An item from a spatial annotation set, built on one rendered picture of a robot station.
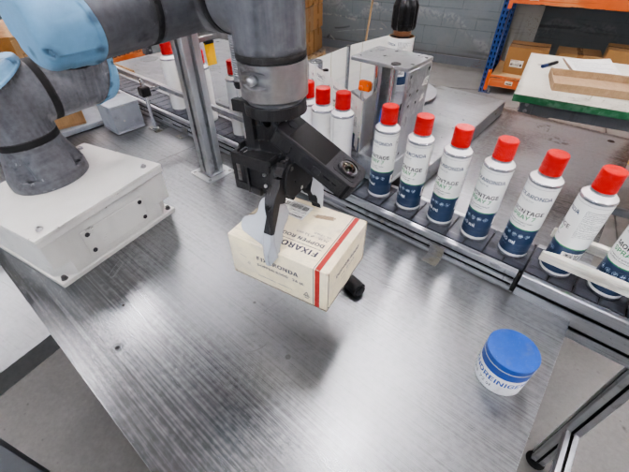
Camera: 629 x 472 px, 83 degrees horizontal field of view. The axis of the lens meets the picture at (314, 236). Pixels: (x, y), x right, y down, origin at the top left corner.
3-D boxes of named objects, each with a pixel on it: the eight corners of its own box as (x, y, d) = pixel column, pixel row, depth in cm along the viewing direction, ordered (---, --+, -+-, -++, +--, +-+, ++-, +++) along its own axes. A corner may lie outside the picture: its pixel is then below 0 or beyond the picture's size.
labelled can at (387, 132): (394, 192, 84) (409, 104, 70) (382, 201, 81) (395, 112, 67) (374, 184, 86) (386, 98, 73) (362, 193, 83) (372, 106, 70)
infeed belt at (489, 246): (528, 260, 72) (536, 245, 70) (515, 285, 67) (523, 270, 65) (119, 83, 152) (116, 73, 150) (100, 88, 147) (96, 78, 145)
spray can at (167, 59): (192, 108, 122) (176, 40, 108) (178, 112, 119) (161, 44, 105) (182, 104, 124) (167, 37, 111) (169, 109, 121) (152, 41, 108)
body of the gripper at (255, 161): (269, 167, 53) (259, 81, 45) (320, 182, 49) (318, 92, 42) (236, 192, 48) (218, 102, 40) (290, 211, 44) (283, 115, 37)
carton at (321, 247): (362, 258, 57) (367, 221, 52) (327, 312, 49) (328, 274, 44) (279, 226, 63) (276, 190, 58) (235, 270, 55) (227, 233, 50)
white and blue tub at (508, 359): (533, 383, 54) (552, 359, 49) (499, 405, 52) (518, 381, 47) (495, 346, 59) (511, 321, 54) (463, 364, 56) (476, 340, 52)
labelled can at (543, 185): (529, 248, 69) (581, 152, 56) (520, 263, 66) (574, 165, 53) (502, 237, 72) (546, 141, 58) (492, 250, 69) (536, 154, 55)
